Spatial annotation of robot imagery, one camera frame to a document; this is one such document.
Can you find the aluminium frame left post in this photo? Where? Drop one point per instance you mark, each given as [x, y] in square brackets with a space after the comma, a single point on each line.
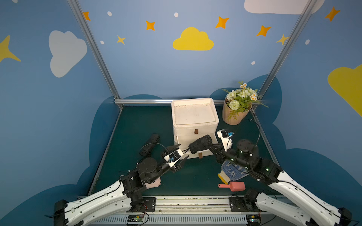
[77, 11]

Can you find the aluminium frame back rail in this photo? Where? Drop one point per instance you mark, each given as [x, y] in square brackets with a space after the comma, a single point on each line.
[158, 101]

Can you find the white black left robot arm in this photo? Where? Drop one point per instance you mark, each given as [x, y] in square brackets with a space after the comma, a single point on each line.
[122, 196]

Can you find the tan ribbed flower pot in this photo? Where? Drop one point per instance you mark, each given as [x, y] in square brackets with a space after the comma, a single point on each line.
[232, 117]

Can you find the aluminium frame right post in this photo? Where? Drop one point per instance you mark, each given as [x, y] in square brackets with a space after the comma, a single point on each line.
[293, 36]

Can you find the aluminium frame right floor rail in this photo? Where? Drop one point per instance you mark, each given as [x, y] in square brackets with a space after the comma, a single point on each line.
[264, 137]

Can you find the aluminium frame post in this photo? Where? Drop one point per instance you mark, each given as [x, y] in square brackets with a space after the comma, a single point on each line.
[293, 36]
[77, 11]

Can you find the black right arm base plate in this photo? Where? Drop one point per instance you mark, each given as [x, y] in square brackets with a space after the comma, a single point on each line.
[239, 204]

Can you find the white three drawer cabinet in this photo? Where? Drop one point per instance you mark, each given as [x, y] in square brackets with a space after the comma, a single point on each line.
[192, 119]

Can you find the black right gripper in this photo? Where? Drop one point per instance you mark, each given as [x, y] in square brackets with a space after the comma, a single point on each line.
[216, 149]

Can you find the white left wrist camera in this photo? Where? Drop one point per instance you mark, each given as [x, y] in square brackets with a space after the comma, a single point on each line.
[173, 158]

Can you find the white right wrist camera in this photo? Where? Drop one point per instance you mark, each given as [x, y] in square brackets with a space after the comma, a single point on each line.
[226, 138]

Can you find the blue dotted work glove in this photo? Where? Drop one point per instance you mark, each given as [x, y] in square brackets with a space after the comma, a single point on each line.
[230, 172]

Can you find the white and green flowers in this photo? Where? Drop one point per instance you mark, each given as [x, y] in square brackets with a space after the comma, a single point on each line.
[238, 99]

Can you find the pink plastic scoop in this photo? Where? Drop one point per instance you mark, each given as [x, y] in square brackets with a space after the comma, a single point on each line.
[234, 186]

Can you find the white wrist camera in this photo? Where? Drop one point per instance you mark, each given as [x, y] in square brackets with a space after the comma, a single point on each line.
[226, 138]
[173, 158]

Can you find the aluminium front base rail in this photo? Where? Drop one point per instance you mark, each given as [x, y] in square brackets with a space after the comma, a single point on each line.
[194, 210]

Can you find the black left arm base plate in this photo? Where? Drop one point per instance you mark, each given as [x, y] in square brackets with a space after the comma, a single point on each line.
[146, 204]

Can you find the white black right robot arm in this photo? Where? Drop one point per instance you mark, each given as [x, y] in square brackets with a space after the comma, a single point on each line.
[306, 210]

